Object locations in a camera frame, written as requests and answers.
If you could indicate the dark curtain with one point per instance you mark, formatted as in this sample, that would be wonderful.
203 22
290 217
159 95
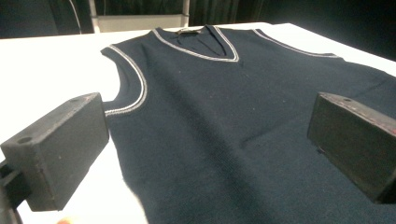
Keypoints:
311 12

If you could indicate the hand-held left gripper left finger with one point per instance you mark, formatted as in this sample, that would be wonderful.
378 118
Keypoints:
62 146

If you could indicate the white metal stand frame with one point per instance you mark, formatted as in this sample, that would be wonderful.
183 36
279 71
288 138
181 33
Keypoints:
140 22

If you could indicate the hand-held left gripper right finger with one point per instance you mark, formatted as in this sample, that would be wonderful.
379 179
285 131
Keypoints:
351 143

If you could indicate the navy knitted vest white trim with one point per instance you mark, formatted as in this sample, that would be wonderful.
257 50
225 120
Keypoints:
218 124

